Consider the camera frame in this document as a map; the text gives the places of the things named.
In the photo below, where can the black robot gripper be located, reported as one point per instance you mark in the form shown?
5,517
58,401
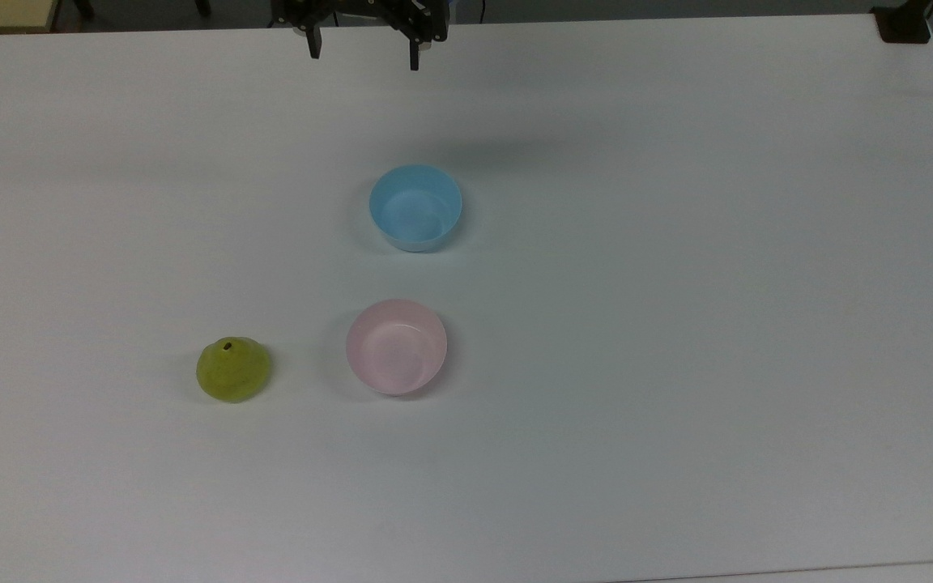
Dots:
357,8

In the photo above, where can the yellow-green pear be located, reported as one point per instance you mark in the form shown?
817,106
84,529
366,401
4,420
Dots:
233,370

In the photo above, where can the light blue plastic bowl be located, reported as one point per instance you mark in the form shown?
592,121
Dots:
415,207

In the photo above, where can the pink plastic bowl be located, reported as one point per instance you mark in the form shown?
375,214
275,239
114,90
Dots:
396,346

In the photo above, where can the black chair leg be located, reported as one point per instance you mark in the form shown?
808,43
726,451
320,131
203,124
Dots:
84,8
202,6

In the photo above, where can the black camera stand clamp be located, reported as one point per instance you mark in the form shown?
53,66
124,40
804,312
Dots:
904,23

